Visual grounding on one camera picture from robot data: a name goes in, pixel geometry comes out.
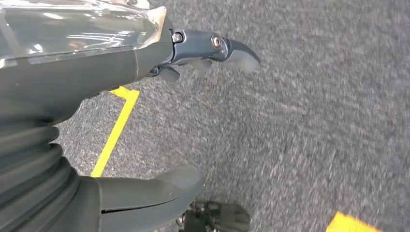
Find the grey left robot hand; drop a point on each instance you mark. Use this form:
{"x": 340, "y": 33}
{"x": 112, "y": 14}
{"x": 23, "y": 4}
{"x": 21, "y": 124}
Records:
{"x": 80, "y": 48}

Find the yellow floor tape outline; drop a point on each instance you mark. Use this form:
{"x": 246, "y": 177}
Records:
{"x": 118, "y": 128}
{"x": 346, "y": 224}

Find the black robot left foot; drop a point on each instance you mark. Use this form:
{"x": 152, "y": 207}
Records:
{"x": 217, "y": 217}

